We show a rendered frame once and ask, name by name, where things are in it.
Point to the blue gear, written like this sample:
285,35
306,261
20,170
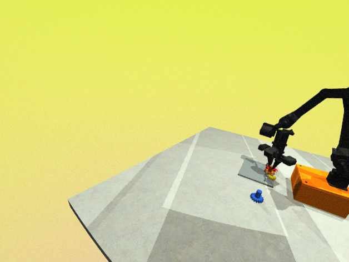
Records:
257,196

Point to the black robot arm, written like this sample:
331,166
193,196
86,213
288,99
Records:
339,176

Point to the orange gear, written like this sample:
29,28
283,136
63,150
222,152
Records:
269,170

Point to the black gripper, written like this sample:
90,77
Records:
286,160

